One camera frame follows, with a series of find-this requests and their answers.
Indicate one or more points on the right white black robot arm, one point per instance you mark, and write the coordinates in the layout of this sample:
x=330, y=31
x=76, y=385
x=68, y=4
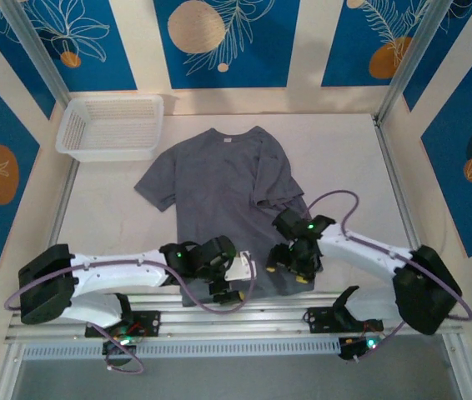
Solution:
x=365, y=254

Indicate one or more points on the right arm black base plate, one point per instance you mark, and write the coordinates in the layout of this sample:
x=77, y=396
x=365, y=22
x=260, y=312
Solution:
x=323, y=321

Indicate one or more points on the aluminium corner post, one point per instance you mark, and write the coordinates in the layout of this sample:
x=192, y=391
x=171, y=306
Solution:
x=31, y=46
x=407, y=62

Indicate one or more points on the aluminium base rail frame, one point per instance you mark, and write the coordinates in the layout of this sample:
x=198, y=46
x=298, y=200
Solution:
x=240, y=316

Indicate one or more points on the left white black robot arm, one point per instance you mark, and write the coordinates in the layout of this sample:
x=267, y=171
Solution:
x=115, y=271

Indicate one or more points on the white plastic mesh basket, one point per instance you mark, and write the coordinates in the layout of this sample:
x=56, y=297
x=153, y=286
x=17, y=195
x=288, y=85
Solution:
x=111, y=125

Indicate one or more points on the aluminium side rail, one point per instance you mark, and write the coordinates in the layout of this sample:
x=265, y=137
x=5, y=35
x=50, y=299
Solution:
x=63, y=196
x=394, y=179

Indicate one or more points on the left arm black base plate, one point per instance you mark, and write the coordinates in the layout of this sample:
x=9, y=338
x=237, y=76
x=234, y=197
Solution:
x=148, y=323

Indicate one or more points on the grey t-shirt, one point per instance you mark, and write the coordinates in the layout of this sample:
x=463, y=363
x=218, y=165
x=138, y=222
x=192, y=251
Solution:
x=219, y=187

